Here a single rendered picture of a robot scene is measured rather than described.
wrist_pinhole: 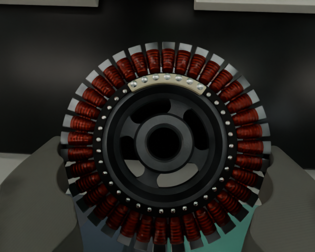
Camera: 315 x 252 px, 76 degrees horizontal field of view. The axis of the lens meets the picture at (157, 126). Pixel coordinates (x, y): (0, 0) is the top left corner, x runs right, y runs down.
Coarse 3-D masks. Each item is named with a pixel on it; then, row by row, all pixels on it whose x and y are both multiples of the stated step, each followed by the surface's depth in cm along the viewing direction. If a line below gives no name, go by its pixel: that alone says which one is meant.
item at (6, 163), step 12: (0, 156) 21; (12, 156) 21; (24, 156) 21; (0, 168) 21; (12, 168) 21; (132, 168) 21; (192, 168) 20; (0, 180) 21; (72, 180) 21; (168, 180) 20; (180, 180) 20; (84, 192) 21
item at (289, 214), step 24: (288, 168) 9; (264, 192) 9; (288, 192) 8; (312, 192) 8; (264, 216) 7; (288, 216) 7; (312, 216) 7; (264, 240) 6; (288, 240) 6; (312, 240) 6
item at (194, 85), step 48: (96, 96) 11; (144, 96) 13; (192, 96) 12; (240, 96) 11; (96, 144) 11; (144, 144) 11; (192, 144) 11; (240, 144) 10; (96, 192) 10; (144, 192) 12; (192, 192) 11; (240, 192) 10; (144, 240) 10; (192, 240) 10
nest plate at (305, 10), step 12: (204, 0) 18; (216, 0) 18; (228, 0) 18; (240, 0) 18; (252, 0) 18; (264, 0) 18; (276, 0) 18; (288, 0) 18; (300, 0) 18; (312, 0) 18; (288, 12) 19; (300, 12) 19; (312, 12) 19
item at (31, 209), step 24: (48, 144) 11; (24, 168) 9; (48, 168) 9; (0, 192) 8; (24, 192) 8; (48, 192) 8; (0, 216) 7; (24, 216) 7; (48, 216) 7; (72, 216) 7; (0, 240) 6; (24, 240) 6; (48, 240) 6; (72, 240) 6
